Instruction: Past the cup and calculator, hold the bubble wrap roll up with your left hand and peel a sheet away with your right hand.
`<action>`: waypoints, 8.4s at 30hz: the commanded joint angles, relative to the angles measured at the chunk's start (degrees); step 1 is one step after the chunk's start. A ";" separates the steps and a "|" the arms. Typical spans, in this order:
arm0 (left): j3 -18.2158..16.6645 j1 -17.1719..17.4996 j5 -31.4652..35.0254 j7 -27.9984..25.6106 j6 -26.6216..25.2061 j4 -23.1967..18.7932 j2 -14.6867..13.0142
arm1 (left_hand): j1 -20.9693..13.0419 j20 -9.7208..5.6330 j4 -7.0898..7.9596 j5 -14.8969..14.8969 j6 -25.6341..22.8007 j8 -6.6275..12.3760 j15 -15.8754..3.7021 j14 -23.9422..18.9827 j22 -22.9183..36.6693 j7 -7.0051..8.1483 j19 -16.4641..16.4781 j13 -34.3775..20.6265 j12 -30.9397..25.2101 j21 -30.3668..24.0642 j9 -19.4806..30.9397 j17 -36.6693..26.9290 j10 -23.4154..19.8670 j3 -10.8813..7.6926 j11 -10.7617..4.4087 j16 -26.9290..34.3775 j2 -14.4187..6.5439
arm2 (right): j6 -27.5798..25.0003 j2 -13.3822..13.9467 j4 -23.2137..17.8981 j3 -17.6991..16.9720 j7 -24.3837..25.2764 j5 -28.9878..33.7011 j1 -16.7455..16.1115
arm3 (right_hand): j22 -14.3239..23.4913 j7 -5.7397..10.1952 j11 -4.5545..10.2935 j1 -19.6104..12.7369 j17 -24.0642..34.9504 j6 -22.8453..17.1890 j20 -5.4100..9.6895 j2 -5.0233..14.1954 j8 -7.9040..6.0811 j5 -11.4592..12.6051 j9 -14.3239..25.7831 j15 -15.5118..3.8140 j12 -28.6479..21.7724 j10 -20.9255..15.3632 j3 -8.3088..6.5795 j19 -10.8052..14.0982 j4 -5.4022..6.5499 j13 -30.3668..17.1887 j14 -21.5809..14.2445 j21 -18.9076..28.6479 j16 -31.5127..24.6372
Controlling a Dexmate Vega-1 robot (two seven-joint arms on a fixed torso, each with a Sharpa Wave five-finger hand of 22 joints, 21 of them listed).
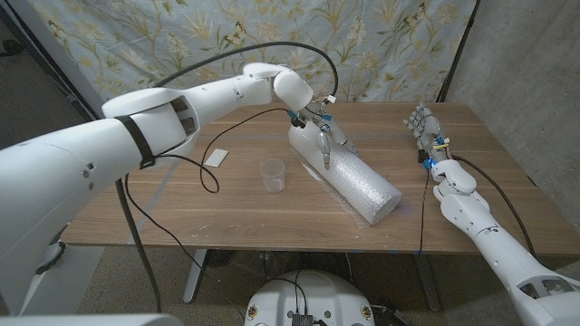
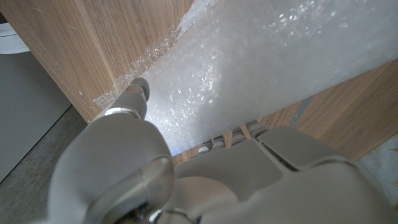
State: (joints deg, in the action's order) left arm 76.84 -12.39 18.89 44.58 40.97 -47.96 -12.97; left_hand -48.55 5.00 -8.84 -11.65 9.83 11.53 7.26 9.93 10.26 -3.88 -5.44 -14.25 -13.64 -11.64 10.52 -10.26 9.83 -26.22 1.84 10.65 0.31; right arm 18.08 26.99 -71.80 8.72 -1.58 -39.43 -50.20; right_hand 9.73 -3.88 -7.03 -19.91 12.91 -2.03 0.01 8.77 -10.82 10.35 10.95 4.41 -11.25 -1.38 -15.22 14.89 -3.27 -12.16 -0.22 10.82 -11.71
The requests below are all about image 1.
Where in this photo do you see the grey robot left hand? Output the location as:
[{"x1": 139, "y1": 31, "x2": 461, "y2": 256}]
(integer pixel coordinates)
[{"x1": 294, "y1": 108, "x2": 359, "y2": 171}]

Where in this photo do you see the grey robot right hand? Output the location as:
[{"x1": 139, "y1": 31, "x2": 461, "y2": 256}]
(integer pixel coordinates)
[{"x1": 402, "y1": 101, "x2": 452, "y2": 165}]

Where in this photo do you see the bubble wrap roll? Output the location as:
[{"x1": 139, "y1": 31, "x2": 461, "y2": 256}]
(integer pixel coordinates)
[{"x1": 287, "y1": 121, "x2": 403, "y2": 230}]

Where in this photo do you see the clear plastic cup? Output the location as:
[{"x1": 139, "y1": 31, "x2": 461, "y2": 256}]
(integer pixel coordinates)
[{"x1": 259, "y1": 158, "x2": 286, "y2": 195}]

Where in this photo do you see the grey table leg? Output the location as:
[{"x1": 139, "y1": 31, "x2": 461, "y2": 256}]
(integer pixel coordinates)
[{"x1": 414, "y1": 254, "x2": 443, "y2": 312}]

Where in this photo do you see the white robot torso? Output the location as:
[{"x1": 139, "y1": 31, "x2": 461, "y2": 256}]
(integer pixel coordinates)
[{"x1": 244, "y1": 270, "x2": 376, "y2": 326}]

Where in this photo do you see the grey tape strip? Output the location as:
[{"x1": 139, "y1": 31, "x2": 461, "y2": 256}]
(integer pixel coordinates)
[{"x1": 128, "y1": 162, "x2": 180, "y2": 245}]

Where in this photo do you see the white table leg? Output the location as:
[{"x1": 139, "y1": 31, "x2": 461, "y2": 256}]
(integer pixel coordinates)
[{"x1": 183, "y1": 248, "x2": 208, "y2": 304}]

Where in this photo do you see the floral backdrop cloth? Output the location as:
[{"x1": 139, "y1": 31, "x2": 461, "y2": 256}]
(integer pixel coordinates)
[{"x1": 26, "y1": 0, "x2": 479, "y2": 106}]

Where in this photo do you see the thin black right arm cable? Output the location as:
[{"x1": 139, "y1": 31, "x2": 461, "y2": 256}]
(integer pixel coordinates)
[{"x1": 416, "y1": 169, "x2": 430, "y2": 257}]

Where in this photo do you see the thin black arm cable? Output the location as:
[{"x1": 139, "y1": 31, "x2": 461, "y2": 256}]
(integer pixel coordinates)
[
  {"x1": 122, "y1": 107, "x2": 300, "y2": 321},
  {"x1": 416, "y1": 169, "x2": 430, "y2": 257}
]

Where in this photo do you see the black backdrop frame pole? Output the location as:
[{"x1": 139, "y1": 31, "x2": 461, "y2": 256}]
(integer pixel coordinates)
[{"x1": 436, "y1": 0, "x2": 482, "y2": 103}]

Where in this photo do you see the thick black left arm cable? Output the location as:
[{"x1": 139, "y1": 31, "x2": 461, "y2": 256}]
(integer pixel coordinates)
[{"x1": 153, "y1": 40, "x2": 341, "y2": 99}]

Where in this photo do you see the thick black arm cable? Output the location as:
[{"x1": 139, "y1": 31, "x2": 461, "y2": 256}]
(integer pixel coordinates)
[
  {"x1": 153, "y1": 40, "x2": 341, "y2": 99},
  {"x1": 452, "y1": 155, "x2": 537, "y2": 257}
]

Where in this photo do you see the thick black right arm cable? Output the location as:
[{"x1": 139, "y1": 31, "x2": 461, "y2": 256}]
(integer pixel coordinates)
[{"x1": 452, "y1": 155, "x2": 537, "y2": 257}]

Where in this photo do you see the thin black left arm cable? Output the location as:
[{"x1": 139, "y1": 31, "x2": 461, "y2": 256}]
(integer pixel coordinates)
[{"x1": 122, "y1": 107, "x2": 300, "y2": 321}]

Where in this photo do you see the dark grey hanging hose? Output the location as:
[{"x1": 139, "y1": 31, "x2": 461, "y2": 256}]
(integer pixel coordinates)
[{"x1": 115, "y1": 178, "x2": 162, "y2": 313}]

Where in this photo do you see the grey backdrop frame pole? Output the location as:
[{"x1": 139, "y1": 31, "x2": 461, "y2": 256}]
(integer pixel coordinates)
[{"x1": 6, "y1": 0, "x2": 108, "y2": 114}]

